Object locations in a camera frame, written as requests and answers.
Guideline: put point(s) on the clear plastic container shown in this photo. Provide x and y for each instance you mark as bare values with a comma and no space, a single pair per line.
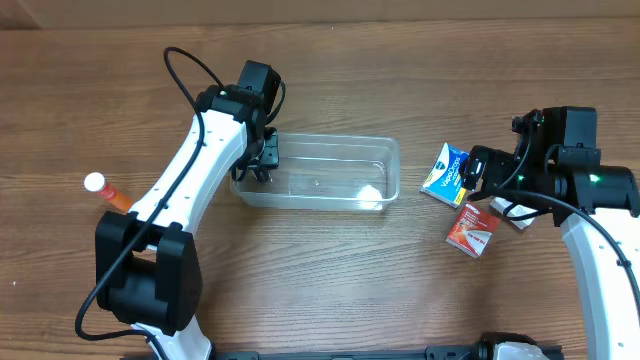
328,172

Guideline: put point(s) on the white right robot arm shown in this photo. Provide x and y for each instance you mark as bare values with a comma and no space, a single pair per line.
556,169

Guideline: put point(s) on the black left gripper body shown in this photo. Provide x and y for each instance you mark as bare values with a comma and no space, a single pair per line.
269,154

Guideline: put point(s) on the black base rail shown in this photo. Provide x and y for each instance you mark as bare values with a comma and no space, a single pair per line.
490,346

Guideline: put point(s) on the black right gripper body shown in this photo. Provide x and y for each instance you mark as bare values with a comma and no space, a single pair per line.
476,168

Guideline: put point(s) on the blue Vicks VapoDrops packet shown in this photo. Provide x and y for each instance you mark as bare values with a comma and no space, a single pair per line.
444,180

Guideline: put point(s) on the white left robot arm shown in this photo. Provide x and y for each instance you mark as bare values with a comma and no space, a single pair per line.
147,270

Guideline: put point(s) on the red sachet packet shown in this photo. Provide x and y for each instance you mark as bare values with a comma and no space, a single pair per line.
472,230

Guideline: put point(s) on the white bandage box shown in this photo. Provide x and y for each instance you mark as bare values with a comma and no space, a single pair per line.
500,204

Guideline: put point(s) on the orange tube white cap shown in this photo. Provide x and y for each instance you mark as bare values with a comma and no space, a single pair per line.
96,182

